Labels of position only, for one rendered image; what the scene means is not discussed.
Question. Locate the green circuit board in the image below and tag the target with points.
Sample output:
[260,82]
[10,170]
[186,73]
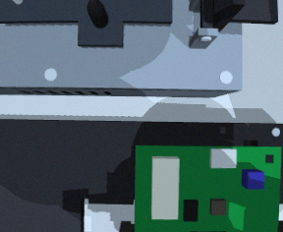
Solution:
[193,188]

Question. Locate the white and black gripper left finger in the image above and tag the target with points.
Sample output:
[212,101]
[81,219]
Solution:
[127,226]

